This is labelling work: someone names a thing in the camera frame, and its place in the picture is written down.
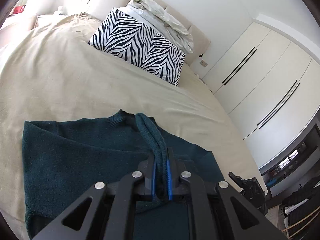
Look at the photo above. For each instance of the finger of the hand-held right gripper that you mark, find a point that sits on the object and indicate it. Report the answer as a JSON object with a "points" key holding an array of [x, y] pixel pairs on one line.
{"points": [[235, 178]]}

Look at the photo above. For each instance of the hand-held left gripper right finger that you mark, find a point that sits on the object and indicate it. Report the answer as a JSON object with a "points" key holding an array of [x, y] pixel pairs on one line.
{"points": [[170, 180]]}

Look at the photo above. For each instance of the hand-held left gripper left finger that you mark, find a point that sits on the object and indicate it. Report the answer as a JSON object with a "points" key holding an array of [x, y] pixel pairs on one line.
{"points": [[153, 180]]}

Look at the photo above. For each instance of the dark teal knit sweater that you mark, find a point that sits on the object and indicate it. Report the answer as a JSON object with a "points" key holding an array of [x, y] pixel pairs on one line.
{"points": [[75, 155]]}

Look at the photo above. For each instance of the dark shelf unit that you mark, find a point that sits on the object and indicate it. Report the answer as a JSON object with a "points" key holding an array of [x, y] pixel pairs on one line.
{"points": [[295, 160]]}

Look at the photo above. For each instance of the white wardrobe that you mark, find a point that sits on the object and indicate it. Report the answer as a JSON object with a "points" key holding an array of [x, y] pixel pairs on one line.
{"points": [[262, 55]]}

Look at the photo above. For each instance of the bed with beige sheet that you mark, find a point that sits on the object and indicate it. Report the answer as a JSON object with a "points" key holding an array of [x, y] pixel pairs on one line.
{"points": [[62, 80]]}

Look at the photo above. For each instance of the zebra print pillow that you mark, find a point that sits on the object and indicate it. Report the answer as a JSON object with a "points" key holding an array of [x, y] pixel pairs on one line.
{"points": [[135, 42]]}

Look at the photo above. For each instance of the beige padded headboard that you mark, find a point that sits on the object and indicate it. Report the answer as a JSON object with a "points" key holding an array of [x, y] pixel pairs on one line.
{"points": [[200, 41]]}

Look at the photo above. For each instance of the crumpled white pillow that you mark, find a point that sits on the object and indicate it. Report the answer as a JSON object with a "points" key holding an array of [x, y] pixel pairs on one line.
{"points": [[170, 22]]}

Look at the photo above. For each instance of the white nightstand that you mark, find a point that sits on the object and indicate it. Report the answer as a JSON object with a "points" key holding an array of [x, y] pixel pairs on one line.
{"points": [[48, 20]]}

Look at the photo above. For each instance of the red box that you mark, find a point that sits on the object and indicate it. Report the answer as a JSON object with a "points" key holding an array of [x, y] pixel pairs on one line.
{"points": [[19, 9]]}

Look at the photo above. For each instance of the wall socket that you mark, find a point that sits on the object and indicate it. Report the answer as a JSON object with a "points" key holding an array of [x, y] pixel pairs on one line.
{"points": [[204, 63]]}

